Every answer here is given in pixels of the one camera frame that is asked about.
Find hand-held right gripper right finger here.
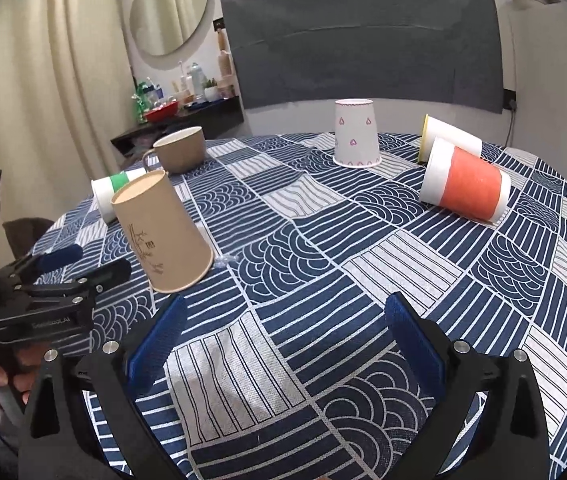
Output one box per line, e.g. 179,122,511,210
385,293,550,480

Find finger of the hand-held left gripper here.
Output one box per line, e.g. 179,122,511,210
0,244,85,287
12,258,133,306

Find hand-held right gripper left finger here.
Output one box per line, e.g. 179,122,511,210
18,294,189,480

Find brown paper cup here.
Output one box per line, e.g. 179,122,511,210
110,170,214,294

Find white cup with green band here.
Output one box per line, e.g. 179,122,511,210
90,169,147,225

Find white cup with orange sleeve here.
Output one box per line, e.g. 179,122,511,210
419,137,512,226

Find white cup with yellow rim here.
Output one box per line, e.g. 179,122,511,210
417,114,483,164

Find white cup with heart print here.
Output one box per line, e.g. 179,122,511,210
333,98,382,169

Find dark brown chair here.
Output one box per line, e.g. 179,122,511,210
3,217,57,262

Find blue white patterned tablecloth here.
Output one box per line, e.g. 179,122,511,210
28,132,567,480

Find brown ceramic mug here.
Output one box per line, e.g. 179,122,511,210
142,126,208,175

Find beige curtain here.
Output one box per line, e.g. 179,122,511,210
0,0,133,273

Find red bowl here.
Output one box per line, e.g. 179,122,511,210
144,101,180,124

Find green plastic bottle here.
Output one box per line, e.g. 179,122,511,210
134,77,158,124

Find black side shelf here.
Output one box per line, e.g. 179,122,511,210
110,97,245,157

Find clear plastic bottle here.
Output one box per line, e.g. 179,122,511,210
189,62,208,99

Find tall beige bottle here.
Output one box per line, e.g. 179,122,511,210
216,30,235,99

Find white cabinet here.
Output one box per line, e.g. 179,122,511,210
507,0,567,203

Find dark grey cloth cover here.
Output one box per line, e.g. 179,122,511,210
219,0,505,114

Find oval wall mirror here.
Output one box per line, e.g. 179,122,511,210
129,0,211,57

